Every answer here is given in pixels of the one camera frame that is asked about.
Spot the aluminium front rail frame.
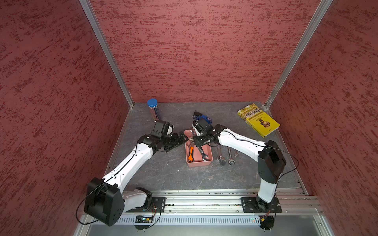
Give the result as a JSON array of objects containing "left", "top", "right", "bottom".
[{"left": 75, "top": 187, "right": 334, "bottom": 236}]

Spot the right control board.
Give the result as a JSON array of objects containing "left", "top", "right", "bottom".
[{"left": 260, "top": 216, "right": 275, "bottom": 231}]

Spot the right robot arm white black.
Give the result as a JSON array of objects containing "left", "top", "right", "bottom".
[{"left": 192, "top": 123, "right": 286, "bottom": 204}]

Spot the left control board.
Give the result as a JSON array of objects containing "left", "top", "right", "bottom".
[{"left": 134, "top": 215, "right": 155, "bottom": 231}]

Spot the long silver combination wrench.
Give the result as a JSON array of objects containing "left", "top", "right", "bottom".
[{"left": 217, "top": 145, "right": 227, "bottom": 166}]

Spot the pink storage box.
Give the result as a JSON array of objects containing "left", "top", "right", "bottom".
[{"left": 184, "top": 129, "right": 214, "bottom": 167}]

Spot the left corner aluminium post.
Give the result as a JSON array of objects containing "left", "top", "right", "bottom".
[{"left": 79, "top": 0, "right": 134, "bottom": 109}]

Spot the yellow book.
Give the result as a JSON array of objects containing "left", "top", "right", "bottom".
[{"left": 237, "top": 103, "right": 280, "bottom": 138}]

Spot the corner aluminium post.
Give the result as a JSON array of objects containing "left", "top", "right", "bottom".
[
  {"left": 79, "top": 0, "right": 134, "bottom": 109},
  {"left": 265, "top": 0, "right": 333, "bottom": 110}
]

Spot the blue capped clear tube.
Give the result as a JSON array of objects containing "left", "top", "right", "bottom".
[{"left": 147, "top": 98, "right": 161, "bottom": 121}]

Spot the thin silver wrench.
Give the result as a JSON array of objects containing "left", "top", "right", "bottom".
[{"left": 227, "top": 147, "right": 235, "bottom": 166}]

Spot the blue stapler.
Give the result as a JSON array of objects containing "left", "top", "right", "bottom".
[{"left": 193, "top": 110, "right": 212, "bottom": 124}]

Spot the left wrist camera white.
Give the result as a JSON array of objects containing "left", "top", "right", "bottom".
[{"left": 151, "top": 120, "right": 174, "bottom": 138}]

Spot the control board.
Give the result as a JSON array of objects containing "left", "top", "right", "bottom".
[
  {"left": 260, "top": 216, "right": 275, "bottom": 231},
  {"left": 134, "top": 215, "right": 155, "bottom": 231}
]

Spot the large 16mm combination wrench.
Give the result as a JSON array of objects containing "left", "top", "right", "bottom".
[{"left": 198, "top": 147, "right": 210, "bottom": 161}]

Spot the right corner aluminium post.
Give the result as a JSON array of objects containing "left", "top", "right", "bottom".
[{"left": 265, "top": 0, "right": 333, "bottom": 110}]

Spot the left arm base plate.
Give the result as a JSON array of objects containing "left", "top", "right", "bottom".
[{"left": 127, "top": 197, "right": 166, "bottom": 213}]

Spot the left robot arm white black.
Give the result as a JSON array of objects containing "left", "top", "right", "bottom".
[{"left": 84, "top": 132, "right": 189, "bottom": 226}]

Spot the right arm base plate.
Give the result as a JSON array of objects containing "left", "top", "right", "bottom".
[{"left": 240, "top": 197, "right": 282, "bottom": 213}]

